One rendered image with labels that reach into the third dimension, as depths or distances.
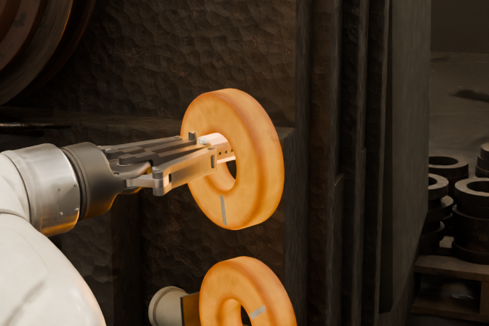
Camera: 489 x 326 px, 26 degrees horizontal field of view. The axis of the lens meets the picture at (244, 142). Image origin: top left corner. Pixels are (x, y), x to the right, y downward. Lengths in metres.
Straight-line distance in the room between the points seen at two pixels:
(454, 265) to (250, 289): 1.87
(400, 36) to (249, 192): 1.10
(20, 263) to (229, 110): 0.36
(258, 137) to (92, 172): 0.18
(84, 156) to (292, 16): 0.48
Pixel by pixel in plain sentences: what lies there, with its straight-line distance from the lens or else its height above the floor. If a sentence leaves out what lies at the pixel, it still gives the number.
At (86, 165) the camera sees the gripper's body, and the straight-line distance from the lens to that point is 1.03.
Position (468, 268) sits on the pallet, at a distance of 3.02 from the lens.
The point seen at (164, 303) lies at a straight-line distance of 1.35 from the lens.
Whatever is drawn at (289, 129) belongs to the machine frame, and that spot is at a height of 0.87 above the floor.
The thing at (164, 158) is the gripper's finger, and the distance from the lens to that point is 1.09.
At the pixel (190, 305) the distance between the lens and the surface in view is 1.29.
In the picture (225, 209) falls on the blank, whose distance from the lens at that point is 1.16.
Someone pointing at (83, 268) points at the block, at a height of 0.70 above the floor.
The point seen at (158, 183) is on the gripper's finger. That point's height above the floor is 0.92.
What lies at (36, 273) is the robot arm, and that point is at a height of 0.91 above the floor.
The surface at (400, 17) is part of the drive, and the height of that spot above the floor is 0.93.
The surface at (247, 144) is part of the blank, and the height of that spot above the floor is 0.94.
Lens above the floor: 1.21
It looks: 14 degrees down
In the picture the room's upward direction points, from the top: straight up
